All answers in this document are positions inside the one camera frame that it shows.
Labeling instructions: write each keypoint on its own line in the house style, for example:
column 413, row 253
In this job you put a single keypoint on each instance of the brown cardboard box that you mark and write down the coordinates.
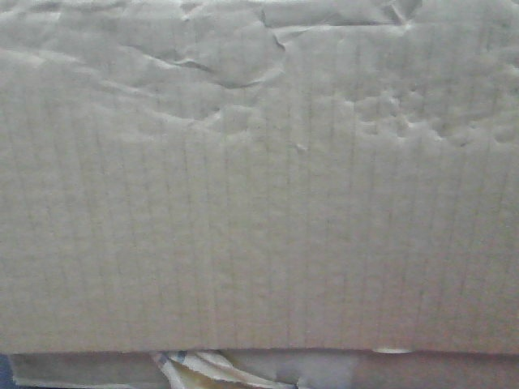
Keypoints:
column 383, row 368
column 259, row 174

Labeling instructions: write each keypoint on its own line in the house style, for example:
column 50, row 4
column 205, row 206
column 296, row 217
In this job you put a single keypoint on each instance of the torn packing tape strip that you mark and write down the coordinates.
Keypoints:
column 185, row 369

